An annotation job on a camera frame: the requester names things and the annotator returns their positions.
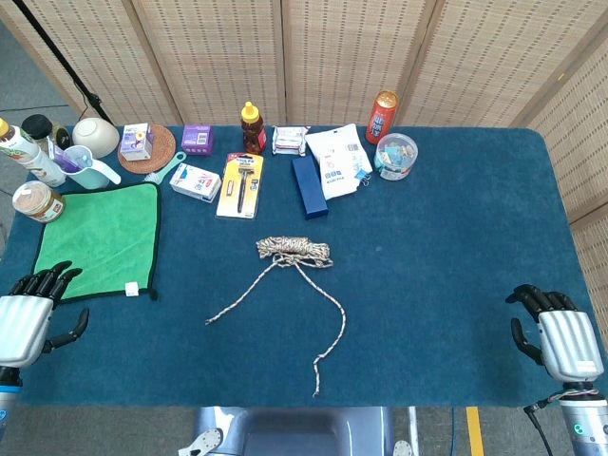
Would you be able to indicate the navy blue box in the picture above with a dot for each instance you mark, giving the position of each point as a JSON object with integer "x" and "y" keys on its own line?
{"x": 309, "y": 187}

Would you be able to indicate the razor in yellow pack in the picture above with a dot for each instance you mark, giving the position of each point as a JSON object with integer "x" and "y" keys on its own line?
{"x": 240, "y": 187}

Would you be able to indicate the white printed plastic bag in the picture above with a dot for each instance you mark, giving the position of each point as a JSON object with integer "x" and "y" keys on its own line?
{"x": 337, "y": 161}

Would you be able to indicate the purple box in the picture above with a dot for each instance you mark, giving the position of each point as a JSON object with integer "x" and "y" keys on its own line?
{"x": 197, "y": 140}

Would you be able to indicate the beige bowl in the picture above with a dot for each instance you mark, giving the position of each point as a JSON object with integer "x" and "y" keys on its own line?
{"x": 95, "y": 135}

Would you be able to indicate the jar with black lid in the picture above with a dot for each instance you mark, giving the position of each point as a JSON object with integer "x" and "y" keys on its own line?
{"x": 37, "y": 126}

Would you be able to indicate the honey bear bottle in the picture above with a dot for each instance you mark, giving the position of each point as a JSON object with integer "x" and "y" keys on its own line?
{"x": 254, "y": 133}

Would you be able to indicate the black tripod stand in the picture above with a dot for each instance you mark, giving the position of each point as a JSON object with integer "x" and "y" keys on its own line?
{"x": 93, "y": 101}

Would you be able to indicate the white blue red box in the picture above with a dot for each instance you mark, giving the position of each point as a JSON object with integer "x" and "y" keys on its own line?
{"x": 195, "y": 183}

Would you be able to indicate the pale teal measuring cup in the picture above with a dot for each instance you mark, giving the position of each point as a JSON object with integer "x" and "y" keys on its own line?
{"x": 90, "y": 173}

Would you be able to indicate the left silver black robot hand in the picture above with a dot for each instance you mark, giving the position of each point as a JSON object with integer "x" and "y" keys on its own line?
{"x": 24, "y": 328}

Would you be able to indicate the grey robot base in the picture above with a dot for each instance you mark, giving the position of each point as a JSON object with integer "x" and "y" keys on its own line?
{"x": 294, "y": 432}

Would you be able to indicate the white table leg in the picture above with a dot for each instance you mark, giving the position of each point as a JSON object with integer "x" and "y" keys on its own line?
{"x": 413, "y": 427}

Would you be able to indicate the small white purple carton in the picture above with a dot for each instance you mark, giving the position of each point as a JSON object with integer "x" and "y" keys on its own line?
{"x": 135, "y": 142}

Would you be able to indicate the clear tub of clips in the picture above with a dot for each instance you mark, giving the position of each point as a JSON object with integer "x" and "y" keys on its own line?
{"x": 395, "y": 157}

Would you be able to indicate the green microfibre cloth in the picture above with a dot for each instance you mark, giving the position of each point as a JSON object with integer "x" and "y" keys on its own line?
{"x": 109, "y": 233}

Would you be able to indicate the white bottle with yellow cap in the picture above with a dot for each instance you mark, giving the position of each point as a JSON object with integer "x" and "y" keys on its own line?
{"x": 28, "y": 157}

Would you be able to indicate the purple tool in cup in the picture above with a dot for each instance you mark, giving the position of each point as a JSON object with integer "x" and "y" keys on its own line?
{"x": 66, "y": 161}

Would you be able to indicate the small binder clip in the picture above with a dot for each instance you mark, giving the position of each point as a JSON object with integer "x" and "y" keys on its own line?
{"x": 365, "y": 178}

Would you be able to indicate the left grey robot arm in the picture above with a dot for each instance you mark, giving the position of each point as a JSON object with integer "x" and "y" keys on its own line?
{"x": 7, "y": 399}

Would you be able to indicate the bamboo folding screen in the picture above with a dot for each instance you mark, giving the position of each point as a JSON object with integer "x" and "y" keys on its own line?
{"x": 356, "y": 57}

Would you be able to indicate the red drink can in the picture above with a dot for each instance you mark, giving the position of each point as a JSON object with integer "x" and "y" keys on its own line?
{"x": 380, "y": 121}

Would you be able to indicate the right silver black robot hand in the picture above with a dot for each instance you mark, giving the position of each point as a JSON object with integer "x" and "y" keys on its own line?
{"x": 570, "y": 342}

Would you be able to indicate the small dark round jar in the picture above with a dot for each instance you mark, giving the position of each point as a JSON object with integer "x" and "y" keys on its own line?
{"x": 62, "y": 138}

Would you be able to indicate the pale teal brush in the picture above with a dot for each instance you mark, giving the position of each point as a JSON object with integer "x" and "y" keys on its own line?
{"x": 171, "y": 166}

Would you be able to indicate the round woven coaster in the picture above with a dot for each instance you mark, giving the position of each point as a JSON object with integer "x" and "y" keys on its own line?
{"x": 164, "y": 142}

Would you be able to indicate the peanut butter jar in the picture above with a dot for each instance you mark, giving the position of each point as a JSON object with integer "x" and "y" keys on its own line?
{"x": 35, "y": 199}

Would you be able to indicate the blue table cover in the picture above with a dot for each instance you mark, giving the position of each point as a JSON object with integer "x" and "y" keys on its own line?
{"x": 427, "y": 247}

